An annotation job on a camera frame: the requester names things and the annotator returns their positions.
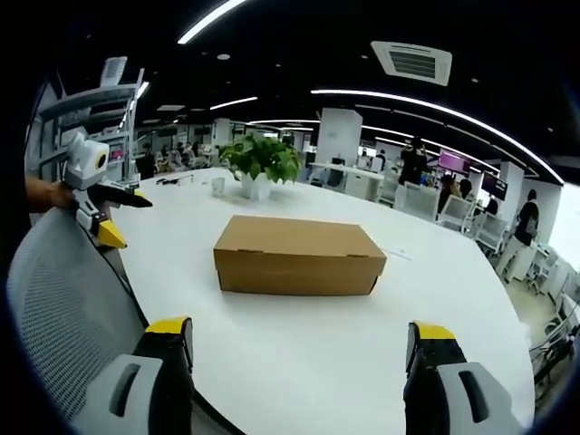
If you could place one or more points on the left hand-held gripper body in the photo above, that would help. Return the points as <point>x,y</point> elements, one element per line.
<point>86,167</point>

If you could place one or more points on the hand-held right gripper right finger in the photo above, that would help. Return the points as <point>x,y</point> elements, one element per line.
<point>453,389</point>

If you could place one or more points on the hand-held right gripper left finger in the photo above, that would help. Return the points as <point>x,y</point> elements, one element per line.
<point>140,389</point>

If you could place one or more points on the brown cardboard shoe box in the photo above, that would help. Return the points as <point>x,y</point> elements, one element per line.
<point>294,256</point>

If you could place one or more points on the black item on table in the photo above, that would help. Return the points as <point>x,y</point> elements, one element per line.
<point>168,181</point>

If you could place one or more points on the white metal shelf rack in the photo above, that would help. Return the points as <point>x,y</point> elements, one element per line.
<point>86,118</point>

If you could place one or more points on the grey mesh office chair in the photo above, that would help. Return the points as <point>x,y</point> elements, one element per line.
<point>68,308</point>

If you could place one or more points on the green potted plant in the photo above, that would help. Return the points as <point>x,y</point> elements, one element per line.
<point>263,165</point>

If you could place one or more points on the white paper sheet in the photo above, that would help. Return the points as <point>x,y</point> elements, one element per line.
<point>399,254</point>

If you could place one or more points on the white office chair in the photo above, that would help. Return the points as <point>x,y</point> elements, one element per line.
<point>491,233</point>
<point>414,199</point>

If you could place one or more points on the pink lit monitor screen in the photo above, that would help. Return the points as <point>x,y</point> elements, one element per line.
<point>453,161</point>

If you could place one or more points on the ceiling air conditioner vent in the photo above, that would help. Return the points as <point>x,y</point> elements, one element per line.
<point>411,62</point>

